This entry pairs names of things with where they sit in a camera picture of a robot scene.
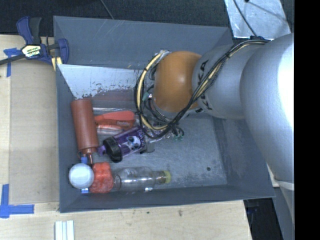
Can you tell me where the purple bottle with black cap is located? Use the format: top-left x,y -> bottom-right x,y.
96,126 -> 149,164

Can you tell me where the clear plastic bottle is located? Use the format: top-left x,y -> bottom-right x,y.
113,166 -> 173,193

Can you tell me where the grey metal bin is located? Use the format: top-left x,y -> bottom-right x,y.
52,15 -> 276,214

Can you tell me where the orange tool in clear packet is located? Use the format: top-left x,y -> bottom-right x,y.
92,107 -> 141,136

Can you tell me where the red-orange sponge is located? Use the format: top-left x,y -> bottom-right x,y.
88,161 -> 115,194

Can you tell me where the red-brown spray bottle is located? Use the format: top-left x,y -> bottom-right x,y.
70,98 -> 100,165

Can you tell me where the white ball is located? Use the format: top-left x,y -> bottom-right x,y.
68,162 -> 95,190

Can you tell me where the pale wood board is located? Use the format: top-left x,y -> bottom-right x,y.
8,60 -> 61,205

